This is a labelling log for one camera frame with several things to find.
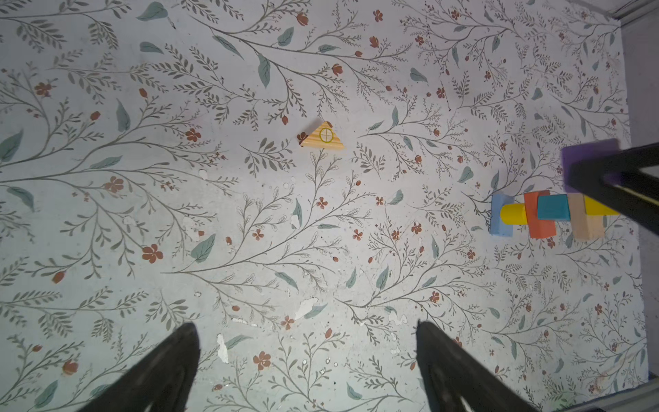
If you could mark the yellow wood cylinder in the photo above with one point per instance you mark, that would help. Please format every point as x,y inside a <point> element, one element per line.
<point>514,215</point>

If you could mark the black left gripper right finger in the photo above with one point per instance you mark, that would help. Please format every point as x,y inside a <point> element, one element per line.
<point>455,381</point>

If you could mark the natural wood rectangular block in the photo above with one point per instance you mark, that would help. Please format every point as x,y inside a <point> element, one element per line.
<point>583,226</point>

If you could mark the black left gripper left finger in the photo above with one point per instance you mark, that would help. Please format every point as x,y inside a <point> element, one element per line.
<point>161,381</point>

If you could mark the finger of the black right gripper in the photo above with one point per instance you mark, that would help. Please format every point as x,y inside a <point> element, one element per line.
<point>615,177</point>

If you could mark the light blue wood block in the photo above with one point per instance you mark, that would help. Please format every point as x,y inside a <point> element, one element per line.
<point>497,225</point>

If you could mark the teal wood cube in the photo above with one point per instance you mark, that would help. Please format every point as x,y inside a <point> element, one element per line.
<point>553,208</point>

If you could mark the natural wood triangle block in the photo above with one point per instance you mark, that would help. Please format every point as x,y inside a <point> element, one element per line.
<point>324,137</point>

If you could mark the yellow wood cube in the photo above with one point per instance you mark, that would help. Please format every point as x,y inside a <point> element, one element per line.
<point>594,208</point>

